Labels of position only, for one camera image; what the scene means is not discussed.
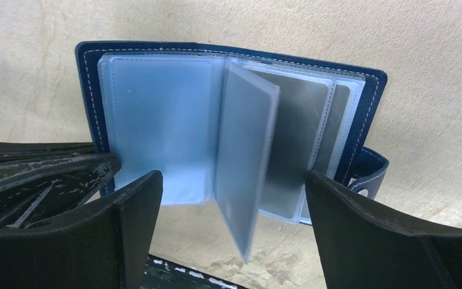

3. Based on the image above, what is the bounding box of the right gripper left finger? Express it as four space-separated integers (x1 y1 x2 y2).
0 170 163 288

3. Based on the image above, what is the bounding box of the blue leather card holder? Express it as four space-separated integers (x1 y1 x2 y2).
75 40 389 260

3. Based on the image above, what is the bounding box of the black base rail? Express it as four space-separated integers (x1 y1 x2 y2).
0 142 236 288

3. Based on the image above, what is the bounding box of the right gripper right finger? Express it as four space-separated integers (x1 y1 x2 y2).
305 171 462 288

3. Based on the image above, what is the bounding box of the silver card in holder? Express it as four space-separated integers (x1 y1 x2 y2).
248 67 354 224

